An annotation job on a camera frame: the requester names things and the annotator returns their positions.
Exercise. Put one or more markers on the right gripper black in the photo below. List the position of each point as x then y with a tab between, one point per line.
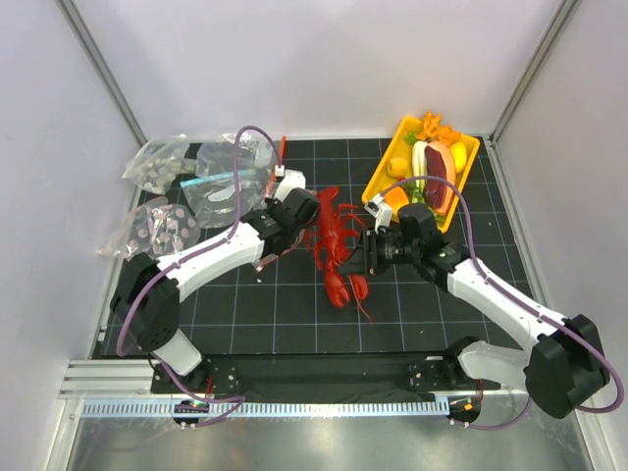
357	261

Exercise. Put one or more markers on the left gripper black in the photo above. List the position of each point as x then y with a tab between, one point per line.
272	205

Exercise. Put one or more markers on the red toy lobster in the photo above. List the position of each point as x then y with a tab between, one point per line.
327	240

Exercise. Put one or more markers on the clear bag orange zipper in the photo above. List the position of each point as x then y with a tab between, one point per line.
276	165
273	248

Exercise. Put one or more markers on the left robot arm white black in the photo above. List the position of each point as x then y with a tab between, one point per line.
150	291

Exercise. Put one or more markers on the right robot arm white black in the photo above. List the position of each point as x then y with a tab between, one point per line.
558	361

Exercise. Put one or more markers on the clear bag blue zipper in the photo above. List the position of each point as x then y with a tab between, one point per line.
229	172

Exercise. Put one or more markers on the bag of pink discs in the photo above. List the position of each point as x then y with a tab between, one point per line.
156	228

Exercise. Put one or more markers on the bag of white pieces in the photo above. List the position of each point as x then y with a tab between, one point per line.
158	163

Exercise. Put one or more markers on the black grid mat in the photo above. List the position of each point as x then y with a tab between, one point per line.
285	308

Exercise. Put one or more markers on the toy green onion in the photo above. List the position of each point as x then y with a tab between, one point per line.
419	169

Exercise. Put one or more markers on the toy meat slab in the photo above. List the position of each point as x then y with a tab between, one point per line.
437	162

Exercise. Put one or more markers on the yellow plastic tray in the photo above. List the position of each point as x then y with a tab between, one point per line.
401	146

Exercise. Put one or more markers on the yellow toy lemon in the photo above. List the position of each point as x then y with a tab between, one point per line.
459	155

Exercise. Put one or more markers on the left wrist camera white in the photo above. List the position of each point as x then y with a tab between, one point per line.
289	181

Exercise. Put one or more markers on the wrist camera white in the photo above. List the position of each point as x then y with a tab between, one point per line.
380	210
289	181

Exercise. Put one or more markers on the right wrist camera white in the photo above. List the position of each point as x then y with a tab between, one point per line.
380	210

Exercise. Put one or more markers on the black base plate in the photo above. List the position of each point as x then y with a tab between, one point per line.
323	378

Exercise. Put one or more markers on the slotted cable duct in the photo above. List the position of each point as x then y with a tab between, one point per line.
177	408

